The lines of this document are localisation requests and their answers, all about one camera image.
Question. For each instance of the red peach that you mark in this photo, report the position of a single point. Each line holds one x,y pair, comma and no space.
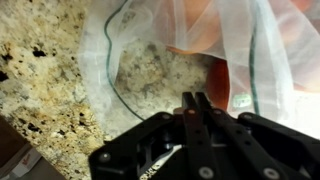
217,84

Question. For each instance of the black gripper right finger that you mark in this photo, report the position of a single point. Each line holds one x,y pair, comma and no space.
202,101

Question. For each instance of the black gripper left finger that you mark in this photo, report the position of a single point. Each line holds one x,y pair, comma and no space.
188,101

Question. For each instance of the white mesh carrier bag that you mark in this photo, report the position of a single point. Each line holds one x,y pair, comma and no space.
163,48

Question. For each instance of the white cardboard box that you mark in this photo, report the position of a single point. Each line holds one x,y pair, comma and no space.
20,163

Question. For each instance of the green bag drawstring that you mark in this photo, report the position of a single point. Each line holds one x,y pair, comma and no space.
108,59

